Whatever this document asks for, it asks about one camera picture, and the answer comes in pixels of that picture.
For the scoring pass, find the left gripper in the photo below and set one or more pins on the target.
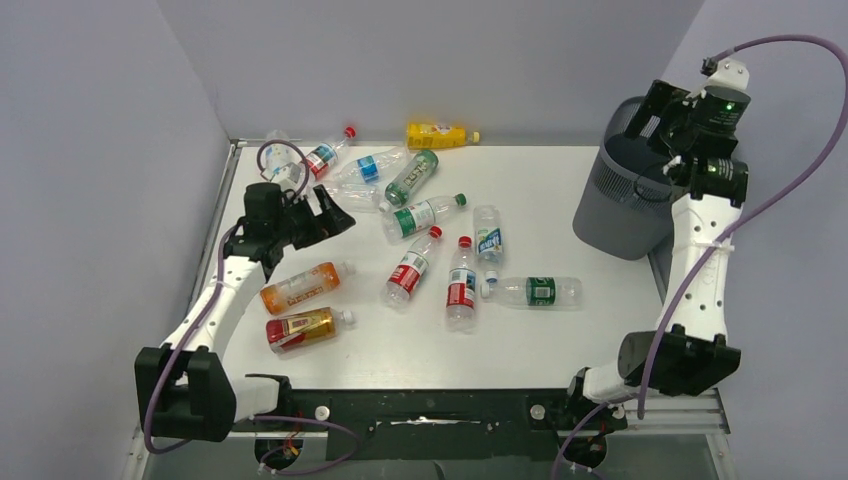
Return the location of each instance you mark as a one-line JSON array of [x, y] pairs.
[[331, 222]]

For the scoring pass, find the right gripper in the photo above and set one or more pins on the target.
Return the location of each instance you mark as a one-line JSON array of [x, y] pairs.
[[662, 101]]

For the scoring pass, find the blue green label sports bottle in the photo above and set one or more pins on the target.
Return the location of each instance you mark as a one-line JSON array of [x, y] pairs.
[[487, 224]]

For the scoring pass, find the white cap dark green bottle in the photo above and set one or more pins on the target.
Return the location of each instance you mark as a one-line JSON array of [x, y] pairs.
[[534, 292]]

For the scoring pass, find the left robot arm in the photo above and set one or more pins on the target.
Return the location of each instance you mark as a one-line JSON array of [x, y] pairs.
[[184, 392]]

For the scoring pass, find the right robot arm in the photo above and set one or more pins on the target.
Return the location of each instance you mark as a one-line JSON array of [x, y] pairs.
[[665, 170]]

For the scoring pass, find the grey mesh waste bin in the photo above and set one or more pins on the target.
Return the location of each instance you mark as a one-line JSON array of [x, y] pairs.
[[625, 206]]

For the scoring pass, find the clear crushed bottle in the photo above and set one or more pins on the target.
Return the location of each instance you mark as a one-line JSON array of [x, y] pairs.
[[355, 197]]

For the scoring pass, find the orange drink bottle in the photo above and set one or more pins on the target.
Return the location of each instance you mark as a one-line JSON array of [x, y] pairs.
[[293, 291]]

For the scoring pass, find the red cap bottle blue-red label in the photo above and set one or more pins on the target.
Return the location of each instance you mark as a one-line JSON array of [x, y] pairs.
[[328, 152]]

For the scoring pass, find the green cap bottle green label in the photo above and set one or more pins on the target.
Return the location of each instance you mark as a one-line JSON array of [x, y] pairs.
[[417, 217]]

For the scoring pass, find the clear bottle white blue label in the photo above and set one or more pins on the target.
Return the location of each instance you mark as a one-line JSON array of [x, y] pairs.
[[276, 156]]

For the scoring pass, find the green tinted bottle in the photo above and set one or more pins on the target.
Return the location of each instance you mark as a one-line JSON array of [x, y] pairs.
[[420, 168]]

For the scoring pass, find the amber tea bottle red label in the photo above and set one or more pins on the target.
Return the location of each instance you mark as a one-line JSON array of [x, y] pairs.
[[298, 330]]

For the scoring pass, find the yellow juice bottle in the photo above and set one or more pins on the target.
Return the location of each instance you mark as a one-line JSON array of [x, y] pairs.
[[439, 136]]

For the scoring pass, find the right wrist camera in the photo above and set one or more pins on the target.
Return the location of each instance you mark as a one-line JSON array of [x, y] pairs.
[[725, 72]]

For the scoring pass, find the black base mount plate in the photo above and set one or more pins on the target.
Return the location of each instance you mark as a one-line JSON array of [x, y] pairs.
[[444, 424]]

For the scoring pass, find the aluminium frame rail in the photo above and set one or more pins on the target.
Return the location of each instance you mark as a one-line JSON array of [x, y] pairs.
[[678, 438]]

